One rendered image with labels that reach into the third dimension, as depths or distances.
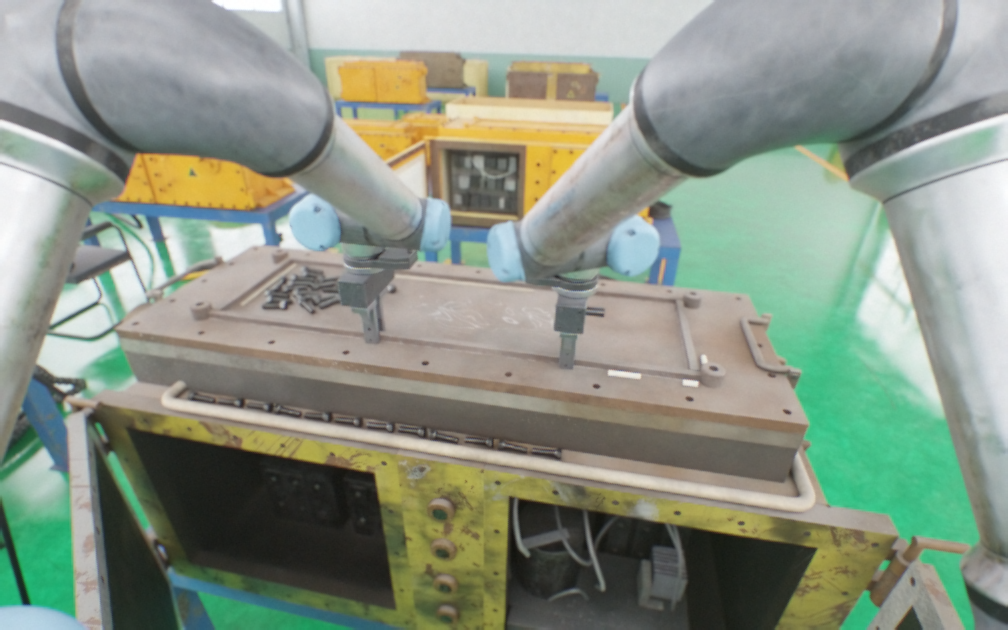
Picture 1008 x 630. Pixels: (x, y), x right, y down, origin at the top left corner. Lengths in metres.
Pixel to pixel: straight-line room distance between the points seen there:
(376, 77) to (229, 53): 9.64
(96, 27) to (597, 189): 0.36
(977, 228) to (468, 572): 1.00
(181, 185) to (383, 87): 6.00
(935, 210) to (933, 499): 2.87
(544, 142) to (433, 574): 2.84
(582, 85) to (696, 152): 8.78
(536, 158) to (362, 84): 6.98
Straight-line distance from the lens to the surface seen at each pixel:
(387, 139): 7.13
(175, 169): 4.56
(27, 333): 0.46
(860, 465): 3.21
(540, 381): 0.88
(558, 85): 9.21
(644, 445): 0.93
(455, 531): 1.06
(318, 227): 0.76
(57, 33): 0.44
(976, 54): 0.41
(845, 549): 1.04
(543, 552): 1.18
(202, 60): 0.41
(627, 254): 0.67
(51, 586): 2.79
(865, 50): 0.35
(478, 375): 0.89
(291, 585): 1.46
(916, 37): 0.36
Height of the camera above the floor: 1.89
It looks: 30 degrees down
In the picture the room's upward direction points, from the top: 1 degrees clockwise
